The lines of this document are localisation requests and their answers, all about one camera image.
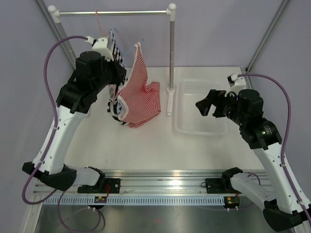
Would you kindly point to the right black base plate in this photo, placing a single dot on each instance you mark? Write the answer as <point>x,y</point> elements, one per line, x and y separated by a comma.
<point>213,186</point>

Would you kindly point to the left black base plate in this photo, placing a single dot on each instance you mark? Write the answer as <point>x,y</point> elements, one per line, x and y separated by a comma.
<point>111,185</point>

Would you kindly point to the white plastic basket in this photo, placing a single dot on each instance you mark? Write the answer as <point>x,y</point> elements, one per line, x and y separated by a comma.
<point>187,118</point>

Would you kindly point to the red white striped tank top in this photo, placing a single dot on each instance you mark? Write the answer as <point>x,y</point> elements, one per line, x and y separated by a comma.
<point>139,100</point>

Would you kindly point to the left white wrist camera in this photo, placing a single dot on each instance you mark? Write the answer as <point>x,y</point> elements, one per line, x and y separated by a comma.
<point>102,46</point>

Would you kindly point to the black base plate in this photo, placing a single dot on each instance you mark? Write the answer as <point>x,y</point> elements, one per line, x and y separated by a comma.
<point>111,185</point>
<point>213,186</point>

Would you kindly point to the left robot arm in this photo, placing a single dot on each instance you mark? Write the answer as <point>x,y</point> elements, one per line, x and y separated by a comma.
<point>92,74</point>

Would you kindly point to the blue hanger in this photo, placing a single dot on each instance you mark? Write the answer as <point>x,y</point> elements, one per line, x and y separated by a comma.
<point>126,52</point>

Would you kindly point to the pink hanger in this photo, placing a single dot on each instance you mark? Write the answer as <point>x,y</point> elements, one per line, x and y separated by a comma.
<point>102,32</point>

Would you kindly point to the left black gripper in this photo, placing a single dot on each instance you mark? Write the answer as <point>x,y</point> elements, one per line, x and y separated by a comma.
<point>119,71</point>

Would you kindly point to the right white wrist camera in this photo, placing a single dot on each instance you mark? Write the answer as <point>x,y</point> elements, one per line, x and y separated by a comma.
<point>236,84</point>

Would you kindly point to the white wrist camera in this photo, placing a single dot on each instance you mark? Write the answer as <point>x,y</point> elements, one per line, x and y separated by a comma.
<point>236,84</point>
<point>102,46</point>

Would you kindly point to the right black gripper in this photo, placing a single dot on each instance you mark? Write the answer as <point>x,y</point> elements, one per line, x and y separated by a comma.
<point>215,97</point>

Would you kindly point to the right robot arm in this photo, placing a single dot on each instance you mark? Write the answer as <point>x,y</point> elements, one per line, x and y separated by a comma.
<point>282,210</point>

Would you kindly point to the aluminium mounting rail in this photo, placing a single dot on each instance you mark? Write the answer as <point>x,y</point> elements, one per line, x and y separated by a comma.
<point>162,182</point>

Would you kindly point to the white slotted cable duct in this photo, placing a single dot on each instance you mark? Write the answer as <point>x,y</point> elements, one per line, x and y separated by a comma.
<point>138,200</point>

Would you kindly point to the silver white clothes rack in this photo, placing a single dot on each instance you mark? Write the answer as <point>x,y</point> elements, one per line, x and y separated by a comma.
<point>150,21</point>

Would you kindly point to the black white striped tank top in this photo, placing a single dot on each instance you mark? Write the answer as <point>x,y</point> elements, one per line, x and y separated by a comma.
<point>119,105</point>

